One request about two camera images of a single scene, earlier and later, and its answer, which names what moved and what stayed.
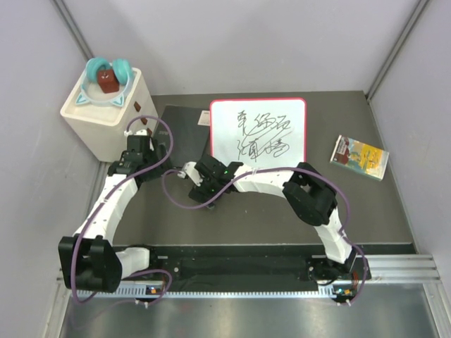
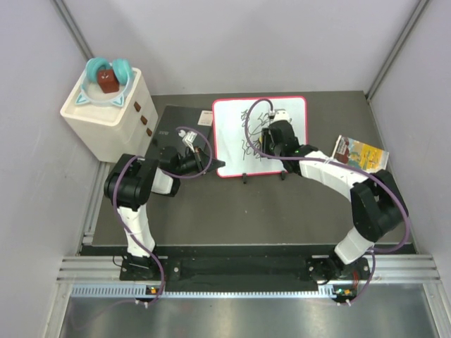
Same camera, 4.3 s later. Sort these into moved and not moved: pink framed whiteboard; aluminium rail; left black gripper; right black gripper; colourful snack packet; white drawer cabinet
Moved: left black gripper; right black gripper
Not moved: white drawer cabinet; pink framed whiteboard; colourful snack packet; aluminium rail
